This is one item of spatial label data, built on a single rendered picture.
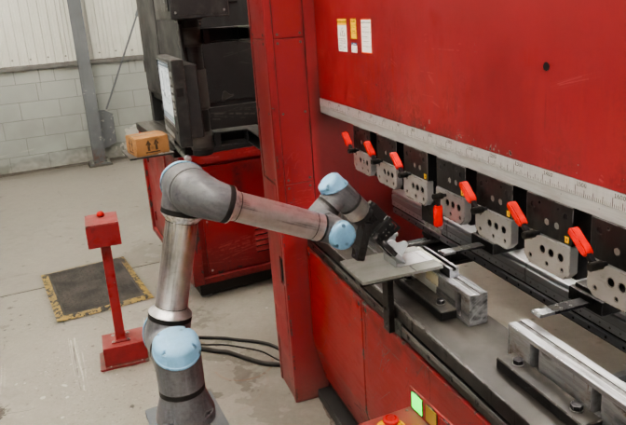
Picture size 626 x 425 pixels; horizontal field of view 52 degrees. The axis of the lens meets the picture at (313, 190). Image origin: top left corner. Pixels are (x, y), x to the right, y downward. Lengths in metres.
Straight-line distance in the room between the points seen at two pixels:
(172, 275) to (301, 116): 1.17
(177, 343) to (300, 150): 1.27
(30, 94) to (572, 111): 7.67
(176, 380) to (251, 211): 0.45
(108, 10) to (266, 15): 6.12
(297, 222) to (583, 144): 0.70
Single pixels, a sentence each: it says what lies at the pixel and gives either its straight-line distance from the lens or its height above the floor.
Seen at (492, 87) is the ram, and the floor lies 1.56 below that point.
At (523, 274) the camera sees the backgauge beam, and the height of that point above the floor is 0.94.
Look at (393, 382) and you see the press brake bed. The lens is 2.20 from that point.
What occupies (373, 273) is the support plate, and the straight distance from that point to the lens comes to 1.92.
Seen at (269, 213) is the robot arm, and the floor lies 1.29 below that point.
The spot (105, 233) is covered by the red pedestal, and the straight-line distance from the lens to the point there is 3.37.
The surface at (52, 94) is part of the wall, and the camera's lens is 8.59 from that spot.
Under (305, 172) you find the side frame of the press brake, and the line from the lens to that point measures 2.72.
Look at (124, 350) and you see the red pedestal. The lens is 3.64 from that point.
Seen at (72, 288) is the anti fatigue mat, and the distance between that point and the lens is 4.76.
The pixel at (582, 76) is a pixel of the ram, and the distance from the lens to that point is 1.35.
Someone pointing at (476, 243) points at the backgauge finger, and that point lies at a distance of 2.13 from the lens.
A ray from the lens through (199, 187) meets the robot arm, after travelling 1.54.
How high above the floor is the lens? 1.78
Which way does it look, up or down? 16 degrees down
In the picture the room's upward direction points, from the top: 4 degrees counter-clockwise
